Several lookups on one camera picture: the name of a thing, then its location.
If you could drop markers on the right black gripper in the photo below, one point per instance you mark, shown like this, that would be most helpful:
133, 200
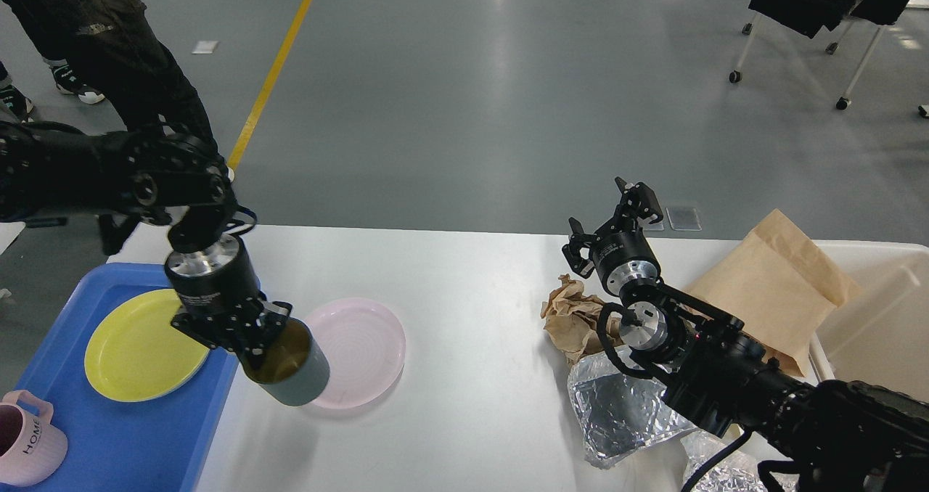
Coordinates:
623, 256

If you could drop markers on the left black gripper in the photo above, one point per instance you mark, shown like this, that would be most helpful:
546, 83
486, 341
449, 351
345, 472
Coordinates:
222, 305

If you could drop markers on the teal mug yellow inside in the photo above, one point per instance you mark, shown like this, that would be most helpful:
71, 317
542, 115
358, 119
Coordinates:
294, 370

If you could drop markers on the pink plate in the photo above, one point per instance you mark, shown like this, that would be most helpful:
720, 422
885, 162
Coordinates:
365, 345

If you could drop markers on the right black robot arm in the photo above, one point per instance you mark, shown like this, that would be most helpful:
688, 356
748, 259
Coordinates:
835, 436

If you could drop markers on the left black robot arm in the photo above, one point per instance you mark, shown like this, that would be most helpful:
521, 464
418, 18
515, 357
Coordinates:
51, 171

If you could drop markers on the crumpled brown paper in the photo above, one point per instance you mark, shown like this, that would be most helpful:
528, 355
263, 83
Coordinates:
570, 317

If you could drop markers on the yellow plate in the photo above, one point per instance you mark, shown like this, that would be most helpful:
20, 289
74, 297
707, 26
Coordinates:
136, 354

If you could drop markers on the blue plastic tray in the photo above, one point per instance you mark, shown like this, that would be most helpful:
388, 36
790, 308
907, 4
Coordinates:
157, 445

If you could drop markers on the brown paper bag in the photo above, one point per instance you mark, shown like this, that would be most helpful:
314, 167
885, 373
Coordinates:
782, 286

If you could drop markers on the aluminium foil container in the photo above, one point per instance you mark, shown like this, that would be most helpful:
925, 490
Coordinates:
618, 414

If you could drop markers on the pink HOME mug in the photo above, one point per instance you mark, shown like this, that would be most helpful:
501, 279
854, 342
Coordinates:
32, 447

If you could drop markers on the crumpled foil piece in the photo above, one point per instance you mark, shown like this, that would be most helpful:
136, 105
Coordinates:
737, 472

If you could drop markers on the white plastic bin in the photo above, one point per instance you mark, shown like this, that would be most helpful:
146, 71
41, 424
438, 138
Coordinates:
881, 336

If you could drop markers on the white clothes rack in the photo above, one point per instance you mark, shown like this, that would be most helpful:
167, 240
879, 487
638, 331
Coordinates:
860, 71

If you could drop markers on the person in black trousers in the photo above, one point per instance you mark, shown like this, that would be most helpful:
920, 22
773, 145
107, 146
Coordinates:
112, 47

